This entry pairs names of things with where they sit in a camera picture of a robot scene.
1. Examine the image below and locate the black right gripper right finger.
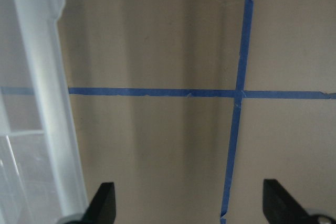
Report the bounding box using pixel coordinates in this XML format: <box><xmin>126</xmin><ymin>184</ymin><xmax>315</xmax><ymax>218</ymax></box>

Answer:
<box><xmin>262</xmin><ymin>179</ymin><xmax>335</xmax><ymax>224</ymax></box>

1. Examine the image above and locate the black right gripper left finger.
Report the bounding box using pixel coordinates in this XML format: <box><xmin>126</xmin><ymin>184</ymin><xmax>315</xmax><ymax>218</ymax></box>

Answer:
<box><xmin>59</xmin><ymin>182</ymin><xmax>116</xmax><ymax>224</ymax></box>

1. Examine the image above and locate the clear plastic box lid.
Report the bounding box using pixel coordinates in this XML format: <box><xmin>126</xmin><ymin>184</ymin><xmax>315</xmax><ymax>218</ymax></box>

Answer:
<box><xmin>1</xmin><ymin>0</ymin><xmax>88</xmax><ymax>223</ymax></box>

